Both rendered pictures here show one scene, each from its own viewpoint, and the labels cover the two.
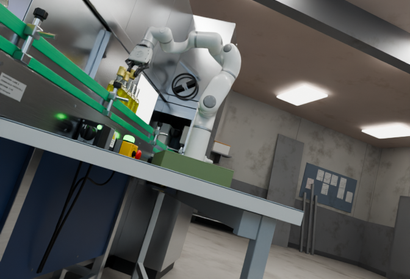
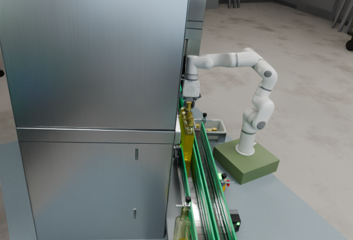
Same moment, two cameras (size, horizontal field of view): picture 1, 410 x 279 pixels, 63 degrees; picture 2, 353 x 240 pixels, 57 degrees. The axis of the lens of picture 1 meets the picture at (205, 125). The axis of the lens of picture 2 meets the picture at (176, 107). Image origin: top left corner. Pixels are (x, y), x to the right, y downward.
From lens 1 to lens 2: 1.73 m
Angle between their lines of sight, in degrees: 45
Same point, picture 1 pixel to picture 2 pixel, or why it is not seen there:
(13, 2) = (156, 178)
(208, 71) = not seen: outside the picture
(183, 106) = not seen: hidden behind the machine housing
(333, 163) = not seen: outside the picture
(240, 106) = not seen: outside the picture
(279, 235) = not seen: outside the picture
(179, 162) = (251, 174)
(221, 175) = (273, 166)
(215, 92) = (265, 118)
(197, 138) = (249, 141)
